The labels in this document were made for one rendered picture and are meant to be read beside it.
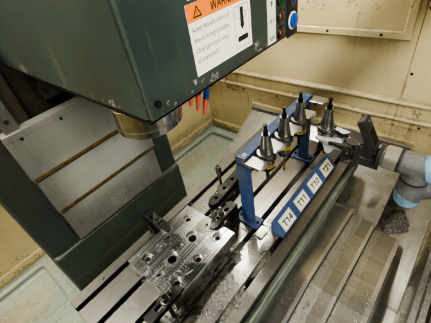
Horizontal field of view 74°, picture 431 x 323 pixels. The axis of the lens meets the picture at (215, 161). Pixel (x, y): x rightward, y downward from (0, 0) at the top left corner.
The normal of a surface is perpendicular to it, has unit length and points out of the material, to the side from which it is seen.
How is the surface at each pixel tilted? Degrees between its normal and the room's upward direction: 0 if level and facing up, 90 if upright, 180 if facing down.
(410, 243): 17
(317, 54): 90
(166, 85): 90
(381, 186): 24
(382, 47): 90
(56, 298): 0
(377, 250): 8
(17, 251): 90
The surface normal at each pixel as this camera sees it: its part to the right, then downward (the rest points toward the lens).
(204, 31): 0.76, 0.33
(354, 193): -0.39, -0.47
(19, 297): -0.15, -0.76
